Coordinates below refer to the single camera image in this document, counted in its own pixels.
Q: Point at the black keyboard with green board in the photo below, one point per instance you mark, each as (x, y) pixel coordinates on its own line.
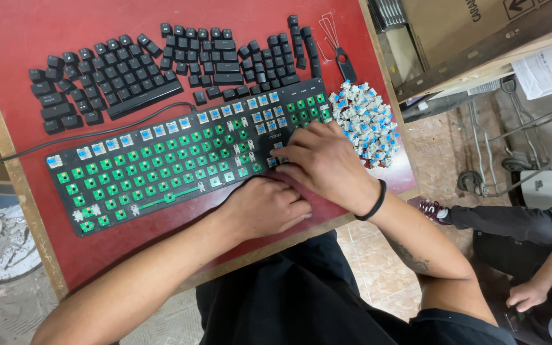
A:
(161, 167)

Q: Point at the person's left fingers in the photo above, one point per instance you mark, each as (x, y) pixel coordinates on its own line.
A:
(295, 208)

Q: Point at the blue switches mounted in keyboard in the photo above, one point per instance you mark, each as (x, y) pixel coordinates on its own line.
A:
(170, 127)

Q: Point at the brown cardboard box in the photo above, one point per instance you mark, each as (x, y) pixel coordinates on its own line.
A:
(453, 24)

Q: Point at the spread of black keycaps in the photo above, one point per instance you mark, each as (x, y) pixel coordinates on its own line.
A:
(161, 72)

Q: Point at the person's left hand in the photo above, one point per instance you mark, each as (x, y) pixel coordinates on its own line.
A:
(257, 208)

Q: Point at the person's black clothing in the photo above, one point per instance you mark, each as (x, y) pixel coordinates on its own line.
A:
(304, 297)

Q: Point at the person's right hand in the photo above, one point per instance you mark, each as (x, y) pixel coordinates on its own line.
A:
(331, 163)

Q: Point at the white printed paper sheet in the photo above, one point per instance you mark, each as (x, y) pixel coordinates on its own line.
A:
(549, 67)

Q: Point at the white appliance with vents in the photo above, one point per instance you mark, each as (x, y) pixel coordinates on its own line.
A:
(551, 189)

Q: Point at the pile of loose blue switches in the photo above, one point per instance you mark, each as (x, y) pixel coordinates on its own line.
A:
(367, 124)

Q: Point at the black wristband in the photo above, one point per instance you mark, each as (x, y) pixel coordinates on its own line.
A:
(376, 203)

